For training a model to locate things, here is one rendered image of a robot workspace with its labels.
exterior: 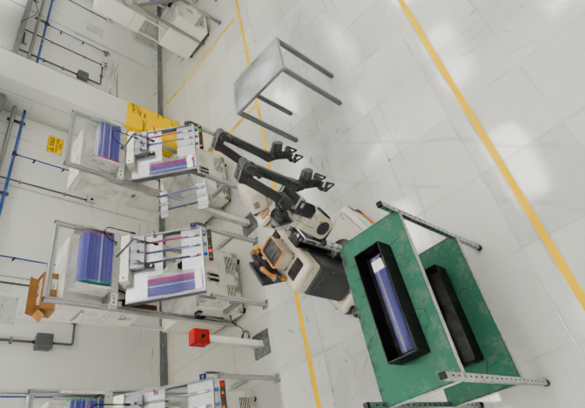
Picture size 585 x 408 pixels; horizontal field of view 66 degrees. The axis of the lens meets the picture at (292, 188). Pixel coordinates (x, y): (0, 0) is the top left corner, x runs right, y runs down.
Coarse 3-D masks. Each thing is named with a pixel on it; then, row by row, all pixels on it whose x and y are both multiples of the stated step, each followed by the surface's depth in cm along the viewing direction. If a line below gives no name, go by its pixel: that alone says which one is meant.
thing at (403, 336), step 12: (372, 264) 239; (384, 264) 234; (384, 276) 231; (384, 288) 229; (384, 300) 227; (396, 300) 221; (396, 312) 219; (396, 324) 217; (396, 336) 215; (408, 336) 211; (408, 348) 209
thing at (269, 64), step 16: (272, 48) 427; (288, 48) 437; (256, 64) 441; (272, 64) 417; (240, 80) 456; (256, 80) 432; (272, 80) 414; (304, 80) 420; (240, 96) 446; (256, 96) 426; (240, 112) 441; (288, 112) 509; (272, 128) 466
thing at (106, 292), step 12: (84, 228) 416; (96, 228) 416; (228, 240) 477; (48, 264) 376; (180, 264) 461; (48, 276) 369; (48, 288) 364; (72, 288) 379; (84, 288) 382; (96, 288) 386; (108, 288) 391; (108, 300) 390; (228, 312) 442
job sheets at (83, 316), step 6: (78, 312) 392; (84, 312) 394; (90, 312) 396; (96, 312) 398; (72, 318) 399; (78, 318) 401; (84, 318) 403; (90, 318) 404; (96, 318) 407; (102, 318) 410; (108, 318) 412; (120, 318) 417; (126, 318) 419; (132, 318) 422
